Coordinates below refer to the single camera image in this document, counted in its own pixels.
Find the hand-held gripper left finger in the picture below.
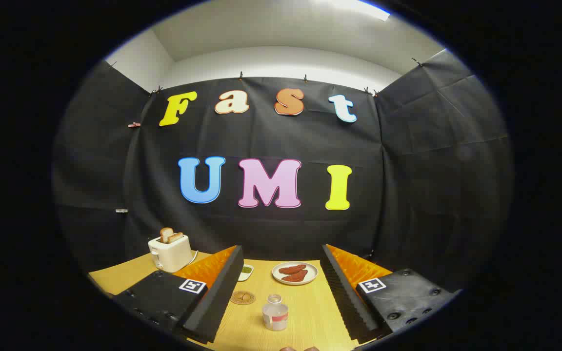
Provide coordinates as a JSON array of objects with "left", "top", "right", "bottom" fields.
[{"left": 113, "top": 245, "right": 245, "bottom": 345}]

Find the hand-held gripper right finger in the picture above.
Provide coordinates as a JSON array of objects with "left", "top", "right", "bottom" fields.
[{"left": 320, "top": 244, "right": 462, "bottom": 344}]

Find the clear plastic juice bottle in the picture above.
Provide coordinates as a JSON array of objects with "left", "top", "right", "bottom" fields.
[{"left": 261, "top": 294, "right": 289, "bottom": 332}]

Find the wooden table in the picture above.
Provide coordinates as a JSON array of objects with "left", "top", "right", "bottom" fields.
[{"left": 88, "top": 250, "right": 394, "bottom": 351}]

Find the white round plate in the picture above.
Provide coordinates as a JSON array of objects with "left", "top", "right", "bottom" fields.
[{"left": 272, "top": 262, "right": 319, "bottom": 286}]

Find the white toaster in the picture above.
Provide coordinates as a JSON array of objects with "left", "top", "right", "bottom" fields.
[{"left": 147, "top": 234, "right": 195, "bottom": 273}]

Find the black backdrop cloth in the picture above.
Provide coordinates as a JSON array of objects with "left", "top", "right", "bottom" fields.
[{"left": 52, "top": 49, "right": 513, "bottom": 293}]

